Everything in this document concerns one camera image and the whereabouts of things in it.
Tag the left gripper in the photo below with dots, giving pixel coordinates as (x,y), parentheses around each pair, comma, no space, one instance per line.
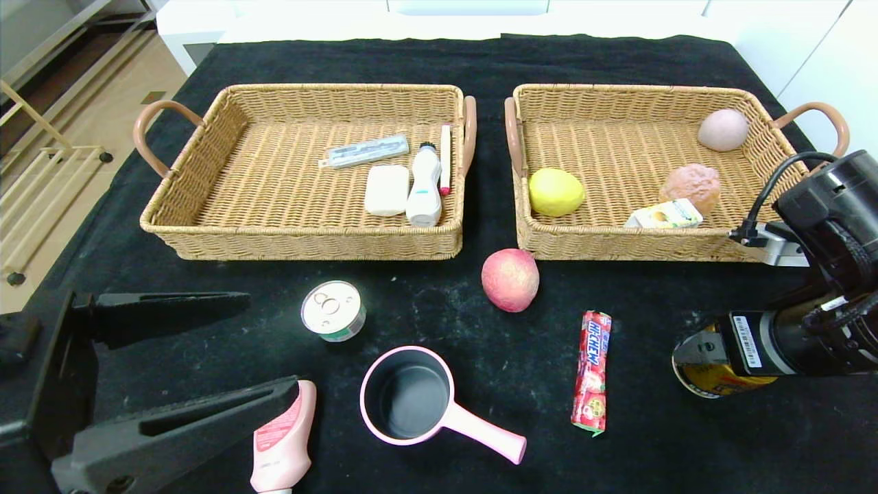
(42,384)

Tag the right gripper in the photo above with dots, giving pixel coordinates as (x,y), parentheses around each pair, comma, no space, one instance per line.
(746,341)

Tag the golden drink can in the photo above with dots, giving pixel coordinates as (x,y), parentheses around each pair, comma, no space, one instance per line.
(713,385)

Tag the red Hi-Chew candy pack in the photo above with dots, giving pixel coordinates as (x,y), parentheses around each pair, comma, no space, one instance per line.
(592,370)

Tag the pink lotion bottle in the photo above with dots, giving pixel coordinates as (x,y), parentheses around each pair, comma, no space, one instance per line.
(281,446)

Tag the pink red peach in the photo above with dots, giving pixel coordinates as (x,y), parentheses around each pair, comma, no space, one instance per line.
(509,280)

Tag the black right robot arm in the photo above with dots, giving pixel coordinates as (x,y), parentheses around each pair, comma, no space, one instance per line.
(837,219)

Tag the small juice carton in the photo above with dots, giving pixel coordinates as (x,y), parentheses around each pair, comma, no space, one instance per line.
(665,214)

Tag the small tin can green label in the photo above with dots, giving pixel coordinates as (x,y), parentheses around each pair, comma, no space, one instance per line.
(331,307)

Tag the lumpy orange brown bread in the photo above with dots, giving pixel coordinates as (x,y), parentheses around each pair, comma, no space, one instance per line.
(691,184)

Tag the yellow lemon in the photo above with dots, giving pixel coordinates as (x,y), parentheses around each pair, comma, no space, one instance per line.
(555,192)

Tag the pale pink egg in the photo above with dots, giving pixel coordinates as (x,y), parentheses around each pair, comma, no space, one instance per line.
(722,130)

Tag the pink saucepan with dark inside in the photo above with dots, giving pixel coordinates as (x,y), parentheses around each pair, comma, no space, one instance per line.
(405,398)

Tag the white soap bar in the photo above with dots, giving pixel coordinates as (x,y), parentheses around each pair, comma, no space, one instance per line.
(386,191)

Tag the toothpaste tube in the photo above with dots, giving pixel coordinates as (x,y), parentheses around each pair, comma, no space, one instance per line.
(363,151)

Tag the small white bottle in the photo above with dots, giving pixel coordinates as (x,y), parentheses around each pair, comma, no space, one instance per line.
(424,192)

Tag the white pen with pink tip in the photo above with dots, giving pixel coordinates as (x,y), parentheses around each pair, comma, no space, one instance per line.
(445,158)

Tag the grey metal shelf unit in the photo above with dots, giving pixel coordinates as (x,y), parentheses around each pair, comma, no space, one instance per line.
(68,27)

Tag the white low cabinet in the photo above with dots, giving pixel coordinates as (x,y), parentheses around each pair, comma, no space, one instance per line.
(274,20)

